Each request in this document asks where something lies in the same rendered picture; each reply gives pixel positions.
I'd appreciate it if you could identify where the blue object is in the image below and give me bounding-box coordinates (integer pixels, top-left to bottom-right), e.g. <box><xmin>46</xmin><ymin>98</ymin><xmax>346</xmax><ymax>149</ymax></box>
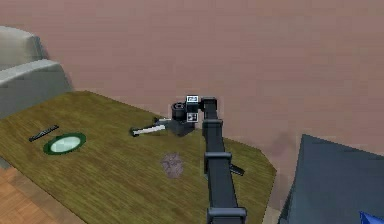
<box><xmin>359</xmin><ymin>210</ymin><xmax>384</xmax><ymax>224</ymax></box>

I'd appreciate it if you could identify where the grey sofa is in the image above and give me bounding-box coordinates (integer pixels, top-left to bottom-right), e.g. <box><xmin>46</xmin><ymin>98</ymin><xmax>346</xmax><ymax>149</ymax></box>
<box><xmin>0</xmin><ymin>25</ymin><xmax>74</xmax><ymax>120</ymax></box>

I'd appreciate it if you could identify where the green rimmed plate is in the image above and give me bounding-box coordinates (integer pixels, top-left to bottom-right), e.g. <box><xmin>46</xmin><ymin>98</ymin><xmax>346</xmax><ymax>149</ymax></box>
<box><xmin>43</xmin><ymin>132</ymin><xmax>87</xmax><ymax>156</ymax></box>

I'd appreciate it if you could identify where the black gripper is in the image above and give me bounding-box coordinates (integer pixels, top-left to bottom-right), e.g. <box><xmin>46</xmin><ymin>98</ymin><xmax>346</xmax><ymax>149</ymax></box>
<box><xmin>129</xmin><ymin>102</ymin><xmax>198</xmax><ymax>138</ymax></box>

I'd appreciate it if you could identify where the grey crumpled object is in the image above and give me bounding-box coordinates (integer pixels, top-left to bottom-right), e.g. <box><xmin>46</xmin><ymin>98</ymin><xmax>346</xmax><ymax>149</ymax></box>
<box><xmin>160</xmin><ymin>152</ymin><xmax>185</xmax><ymax>180</ymax></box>

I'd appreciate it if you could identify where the small black remote control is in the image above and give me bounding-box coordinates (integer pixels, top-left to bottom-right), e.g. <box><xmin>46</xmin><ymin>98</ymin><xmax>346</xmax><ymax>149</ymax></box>
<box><xmin>229</xmin><ymin>163</ymin><xmax>246</xmax><ymax>177</ymax></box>

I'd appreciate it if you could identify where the olive wooden table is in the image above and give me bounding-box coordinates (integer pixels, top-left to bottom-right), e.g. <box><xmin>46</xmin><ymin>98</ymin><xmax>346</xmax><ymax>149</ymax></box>
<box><xmin>0</xmin><ymin>90</ymin><xmax>278</xmax><ymax>224</ymax></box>

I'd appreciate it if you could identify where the dark blue grey furniture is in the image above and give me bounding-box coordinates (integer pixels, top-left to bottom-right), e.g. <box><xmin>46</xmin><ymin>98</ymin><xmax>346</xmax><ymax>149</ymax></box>
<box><xmin>277</xmin><ymin>133</ymin><xmax>384</xmax><ymax>224</ymax></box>

